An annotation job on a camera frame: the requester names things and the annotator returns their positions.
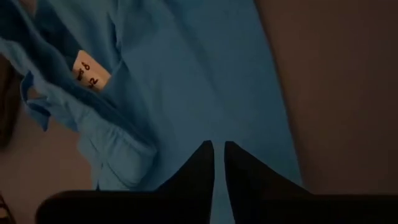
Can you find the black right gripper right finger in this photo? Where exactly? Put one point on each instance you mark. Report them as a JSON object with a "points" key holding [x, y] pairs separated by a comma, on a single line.
{"points": [[252, 193]]}

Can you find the blue garment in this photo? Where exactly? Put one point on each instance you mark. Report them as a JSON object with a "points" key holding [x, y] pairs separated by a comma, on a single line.
{"points": [[186, 77]]}

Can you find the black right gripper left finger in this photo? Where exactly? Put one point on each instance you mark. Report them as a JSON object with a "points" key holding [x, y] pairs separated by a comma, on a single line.
{"points": [[189, 196]]}

